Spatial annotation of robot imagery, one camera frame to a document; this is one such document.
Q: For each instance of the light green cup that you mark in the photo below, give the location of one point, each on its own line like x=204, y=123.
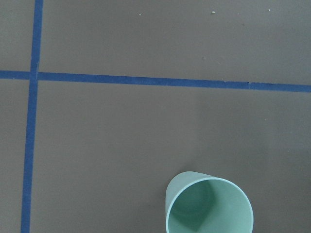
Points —
x=201, y=203

